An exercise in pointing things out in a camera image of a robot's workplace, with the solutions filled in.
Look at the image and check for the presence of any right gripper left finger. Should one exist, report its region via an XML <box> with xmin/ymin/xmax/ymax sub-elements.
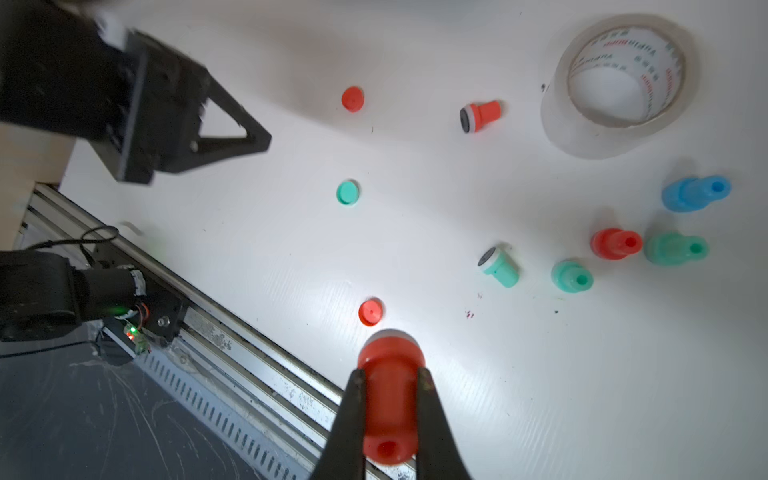
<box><xmin>310</xmin><ymin>369</ymin><xmax>366</xmax><ymax>480</ymax></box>

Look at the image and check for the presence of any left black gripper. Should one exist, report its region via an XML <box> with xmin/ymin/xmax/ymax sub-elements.
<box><xmin>91</xmin><ymin>31</ymin><xmax>272</xmax><ymax>184</ymax></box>

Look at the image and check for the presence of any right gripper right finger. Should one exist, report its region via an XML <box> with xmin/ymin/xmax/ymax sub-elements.
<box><xmin>416</xmin><ymin>368</ymin><xmax>471</xmax><ymax>480</ymax></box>

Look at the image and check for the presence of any red stamp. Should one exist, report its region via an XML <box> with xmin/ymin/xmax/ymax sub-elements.
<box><xmin>590</xmin><ymin>228</ymin><xmax>643</xmax><ymax>261</ymax></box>
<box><xmin>357</xmin><ymin>329</ymin><xmax>426</xmax><ymax>466</ymax></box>
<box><xmin>459</xmin><ymin>101</ymin><xmax>502</xmax><ymax>133</ymax></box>

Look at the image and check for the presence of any green cap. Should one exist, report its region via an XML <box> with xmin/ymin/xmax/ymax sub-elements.
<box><xmin>336</xmin><ymin>180</ymin><xmax>360</xmax><ymax>206</ymax></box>

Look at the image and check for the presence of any red cap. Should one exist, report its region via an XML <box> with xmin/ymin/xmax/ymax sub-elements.
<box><xmin>341</xmin><ymin>86</ymin><xmax>365</xmax><ymax>113</ymax></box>
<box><xmin>358</xmin><ymin>298</ymin><xmax>385</xmax><ymax>327</ymax></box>

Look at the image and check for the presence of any green stamp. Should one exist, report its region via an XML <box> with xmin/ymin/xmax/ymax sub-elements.
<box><xmin>551</xmin><ymin>260</ymin><xmax>594</xmax><ymax>294</ymax></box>
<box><xmin>477</xmin><ymin>246</ymin><xmax>520</xmax><ymax>288</ymax></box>
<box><xmin>644</xmin><ymin>232</ymin><xmax>709</xmax><ymax>266</ymax></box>

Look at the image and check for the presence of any red stamp bottom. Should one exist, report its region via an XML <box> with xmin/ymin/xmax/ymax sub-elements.
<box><xmin>590</xmin><ymin>228</ymin><xmax>643</xmax><ymax>261</ymax></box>

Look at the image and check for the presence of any blue stamp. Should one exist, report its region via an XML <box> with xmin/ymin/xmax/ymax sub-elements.
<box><xmin>661</xmin><ymin>175</ymin><xmax>732</xmax><ymax>213</ymax></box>

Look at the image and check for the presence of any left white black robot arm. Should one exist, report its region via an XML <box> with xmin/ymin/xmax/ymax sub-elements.
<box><xmin>1</xmin><ymin>1</ymin><xmax>272</xmax><ymax>356</ymax></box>

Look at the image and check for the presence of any red stamp top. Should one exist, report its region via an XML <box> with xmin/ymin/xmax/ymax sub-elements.
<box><xmin>459</xmin><ymin>101</ymin><xmax>502</xmax><ymax>133</ymax></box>

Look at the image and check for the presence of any clear tape roll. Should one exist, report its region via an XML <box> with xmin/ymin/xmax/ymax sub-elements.
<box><xmin>541</xmin><ymin>14</ymin><xmax>700</xmax><ymax>160</ymax></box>

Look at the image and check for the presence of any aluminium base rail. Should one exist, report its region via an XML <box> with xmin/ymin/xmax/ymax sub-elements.
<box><xmin>11</xmin><ymin>182</ymin><xmax>421</xmax><ymax>480</ymax></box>

